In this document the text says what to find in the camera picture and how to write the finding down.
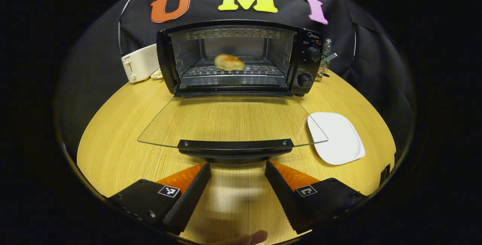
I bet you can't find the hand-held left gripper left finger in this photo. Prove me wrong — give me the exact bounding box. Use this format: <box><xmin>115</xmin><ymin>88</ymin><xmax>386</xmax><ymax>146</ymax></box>
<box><xmin>107</xmin><ymin>161</ymin><xmax>211</xmax><ymax>235</ymax></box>

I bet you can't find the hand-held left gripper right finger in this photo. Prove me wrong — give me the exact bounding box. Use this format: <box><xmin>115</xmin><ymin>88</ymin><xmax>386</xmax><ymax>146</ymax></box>
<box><xmin>265</xmin><ymin>160</ymin><xmax>366</xmax><ymax>235</ymax></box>

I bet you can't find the white toaster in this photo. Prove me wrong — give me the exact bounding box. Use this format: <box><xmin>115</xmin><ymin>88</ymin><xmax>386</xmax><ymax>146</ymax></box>
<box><xmin>121</xmin><ymin>44</ymin><xmax>160</xmax><ymax>84</ymax></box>

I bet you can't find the golden bread roll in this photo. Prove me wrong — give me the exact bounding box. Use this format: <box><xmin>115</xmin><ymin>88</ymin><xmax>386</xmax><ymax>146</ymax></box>
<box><xmin>214</xmin><ymin>53</ymin><xmax>246</xmax><ymax>72</ymax></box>

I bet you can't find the small black device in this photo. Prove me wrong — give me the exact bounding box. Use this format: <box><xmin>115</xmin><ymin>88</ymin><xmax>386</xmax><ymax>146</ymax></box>
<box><xmin>380</xmin><ymin>163</ymin><xmax>391</xmax><ymax>185</ymax></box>

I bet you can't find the black electric oven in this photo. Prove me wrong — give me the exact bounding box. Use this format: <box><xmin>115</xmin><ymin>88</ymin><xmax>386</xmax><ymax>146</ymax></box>
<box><xmin>137</xmin><ymin>19</ymin><xmax>329</xmax><ymax>164</ymax></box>

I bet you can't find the white plate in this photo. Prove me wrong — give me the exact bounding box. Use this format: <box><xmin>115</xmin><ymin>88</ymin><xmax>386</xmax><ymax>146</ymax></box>
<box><xmin>307</xmin><ymin>112</ymin><xmax>366</xmax><ymax>166</ymax></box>

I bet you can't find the black backdrop cloth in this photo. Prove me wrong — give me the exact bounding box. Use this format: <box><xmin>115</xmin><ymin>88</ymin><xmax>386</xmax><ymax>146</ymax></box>
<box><xmin>56</xmin><ymin>0</ymin><xmax>415</xmax><ymax>151</ymax></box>

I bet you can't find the green glass bottle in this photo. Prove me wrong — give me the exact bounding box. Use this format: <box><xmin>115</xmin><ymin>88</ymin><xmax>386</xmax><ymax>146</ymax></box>
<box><xmin>322</xmin><ymin>38</ymin><xmax>333</xmax><ymax>65</ymax></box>

